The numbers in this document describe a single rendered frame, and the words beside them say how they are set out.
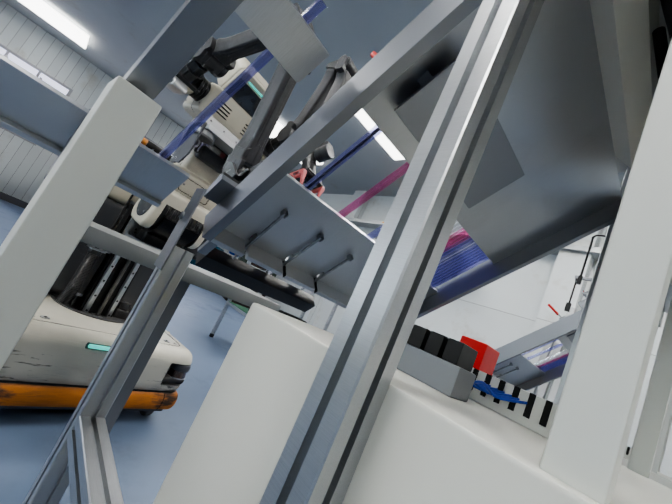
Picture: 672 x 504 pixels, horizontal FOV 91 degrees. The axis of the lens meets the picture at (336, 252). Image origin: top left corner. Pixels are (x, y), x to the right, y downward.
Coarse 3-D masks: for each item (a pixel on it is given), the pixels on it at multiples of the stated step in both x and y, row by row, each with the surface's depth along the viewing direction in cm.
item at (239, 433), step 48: (240, 336) 41; (288, 336) 35; (240, 384) 37; (288, 384) 32; (192, 432) 39; (240, 432) 34; (288, 432) 30; (384, 432) 24; (432, 432) 22; (480, 432) 22; (528, 432) 39; (192, 480) 36; (240, 480) 31; (384, 480) 23; (432, 480) 21; (480, 480) 19; (528, 480) 18; (624, 480) 34
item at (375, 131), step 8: (376, 128) 58; (368, 136) 59; (376, 136) 59; (352, 144) 61; (360, 144) 60; (344, 152) 61; (352, 152) 61; (336, 160) 62; (344, 160) 62; (328, 168) 63; (336, 168) 63; (320, 176) 64; (304, 184) 66; (312, 184) 65
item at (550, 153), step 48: (576, 0) 46; (432, 48) 48; (528, 48) 50; (576, 48) 51; (384, 96) 53; (432, 96) 50; (528, 96) 56; (576, 96) 58; (528, 144) 64; (576, 144) 66; (480, 192) 67; (528, 192) 74; (576, 192) 77; (480, 240) 85; (528, 240) 88
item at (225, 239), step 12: (216, 240) 66; (228, 240) 69; (240, 240) 72; (240, 252) 70; (252, 252) 73; (264, 252) 76; (264, 264) 74; (276, 264) 77; (288, 264) 81; (288, 276) 79; (300, 276) 83; (312, 288) 84; (324, 288) 88; (336, 300) 90; (348, 300) 95
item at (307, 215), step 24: (288, 192) 65; (240, 216) 67; (264, 216) 68; (288, 216) 69; (312, 216) 70; (336, 216) 71; (264, 240) 74; (288, 240) 75; (312, 240) 76; (336, 240) 77; (360, 240) 79; (312, 264) 83; (336, 264) 84; (360, 264) 86; (336, 288) 93; (432, 288) 100
